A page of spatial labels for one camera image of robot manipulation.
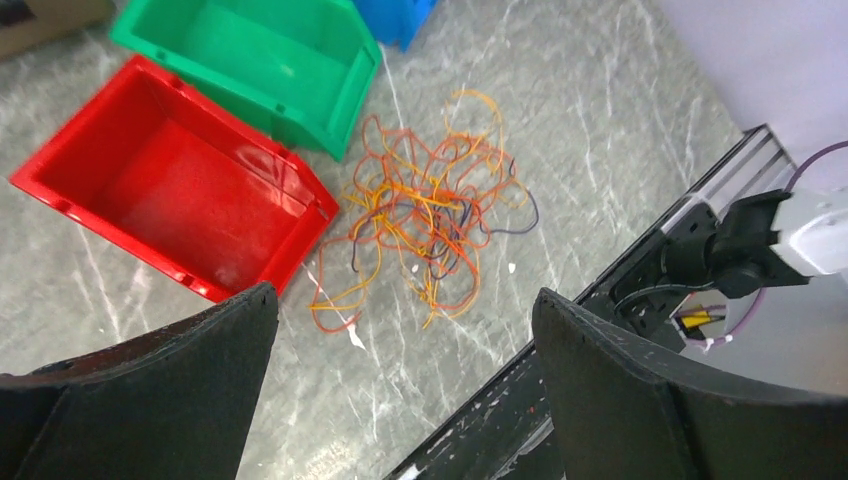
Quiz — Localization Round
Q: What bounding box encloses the yellow object behind rail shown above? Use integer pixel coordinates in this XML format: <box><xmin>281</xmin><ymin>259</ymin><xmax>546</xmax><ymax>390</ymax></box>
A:
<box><xmin>672</xmin><ymin>305</ymin><xmax>727</xmax><ymax>340</ymax></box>

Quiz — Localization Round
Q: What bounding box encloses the red plastic bin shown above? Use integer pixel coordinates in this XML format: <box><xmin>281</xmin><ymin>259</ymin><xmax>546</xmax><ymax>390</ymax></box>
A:
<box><xmin>10</xmin><ymin>55</ymin><xmax>339</xmax><ymax>303</ymax></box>

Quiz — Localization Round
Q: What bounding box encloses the tan open toolbox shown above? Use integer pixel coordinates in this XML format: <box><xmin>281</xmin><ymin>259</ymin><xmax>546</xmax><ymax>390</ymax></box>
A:
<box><xmin>1</xmin><ymin>0</ymin><xmax>116</xmax><ymax>60</ymax></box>

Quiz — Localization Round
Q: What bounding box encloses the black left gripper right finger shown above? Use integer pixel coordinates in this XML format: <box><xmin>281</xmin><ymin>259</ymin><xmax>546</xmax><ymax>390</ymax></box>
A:
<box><xmin>532</xmin><ymin>288</ymin><xmax>847</xmax><ymax>479</ymax></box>

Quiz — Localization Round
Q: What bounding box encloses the blue plastic bin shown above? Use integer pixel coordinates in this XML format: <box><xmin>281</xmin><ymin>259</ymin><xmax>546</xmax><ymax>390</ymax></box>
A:
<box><xmin>353</xmin><ymin>0</ymin><xmax>438</xmax><ymax>52</ymax></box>

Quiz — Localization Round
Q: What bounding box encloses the green plastic bin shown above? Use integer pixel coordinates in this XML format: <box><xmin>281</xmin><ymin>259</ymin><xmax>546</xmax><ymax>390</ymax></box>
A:
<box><xmin>110</xmin><ymin>0</ymin><xmax>382</xmax><ymax>161</ymax></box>

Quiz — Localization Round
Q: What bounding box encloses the yellow wire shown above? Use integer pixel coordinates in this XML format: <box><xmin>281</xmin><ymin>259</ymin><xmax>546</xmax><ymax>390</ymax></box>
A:
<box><xmin>311</xmin><ymin>89</ymin><xmax>531</xmax><ymax>331</ymax></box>

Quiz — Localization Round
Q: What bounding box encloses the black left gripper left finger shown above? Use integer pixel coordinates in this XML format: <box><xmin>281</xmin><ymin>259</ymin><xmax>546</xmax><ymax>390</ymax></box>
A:
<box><xmin>1</xmin><ymin>282</ymin><xmax>279</xmax><ymax>479</ymax></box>

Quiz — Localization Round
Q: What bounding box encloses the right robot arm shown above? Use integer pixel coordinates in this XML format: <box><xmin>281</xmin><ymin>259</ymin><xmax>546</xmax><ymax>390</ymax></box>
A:
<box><xmin>661</xmin><ymin>187</ymin><xmax>847</xmax><ymax>299</ymax></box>

